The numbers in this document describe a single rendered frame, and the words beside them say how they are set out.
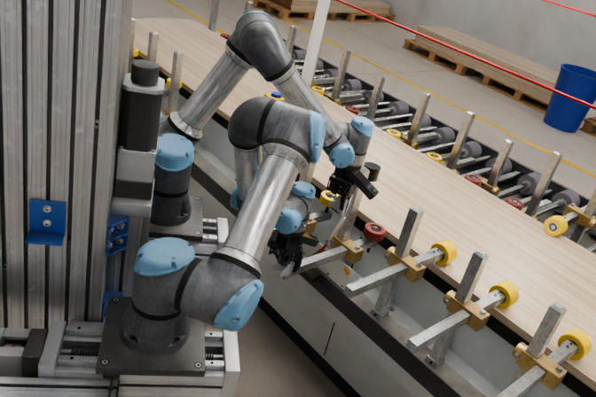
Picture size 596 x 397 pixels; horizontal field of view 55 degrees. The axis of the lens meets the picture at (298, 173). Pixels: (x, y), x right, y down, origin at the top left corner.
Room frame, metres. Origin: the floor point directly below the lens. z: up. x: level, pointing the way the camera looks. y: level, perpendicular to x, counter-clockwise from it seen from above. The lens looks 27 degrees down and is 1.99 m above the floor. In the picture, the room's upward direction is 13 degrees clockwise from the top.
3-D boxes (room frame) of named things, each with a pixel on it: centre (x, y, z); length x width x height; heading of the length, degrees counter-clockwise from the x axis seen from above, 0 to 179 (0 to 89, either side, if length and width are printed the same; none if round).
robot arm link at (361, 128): (1.73, -0.16, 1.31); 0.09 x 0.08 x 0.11; 106
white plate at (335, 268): (1.80, -0.18, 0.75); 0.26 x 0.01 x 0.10; 47
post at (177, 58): (2.66, 0.69, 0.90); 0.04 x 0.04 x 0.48; 47
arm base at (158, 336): (0.96, 0.23, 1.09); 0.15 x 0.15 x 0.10
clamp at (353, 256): (1.79, -0.23, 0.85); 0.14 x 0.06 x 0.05; 47
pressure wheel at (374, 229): (1.87, -0.33, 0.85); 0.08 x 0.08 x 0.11
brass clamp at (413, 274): (1.61, -0.41, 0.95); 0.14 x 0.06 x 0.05; 47
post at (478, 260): (1.46, -0.58, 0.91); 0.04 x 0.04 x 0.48; 47
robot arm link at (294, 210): (1.45, 0.01, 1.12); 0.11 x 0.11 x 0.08; 78
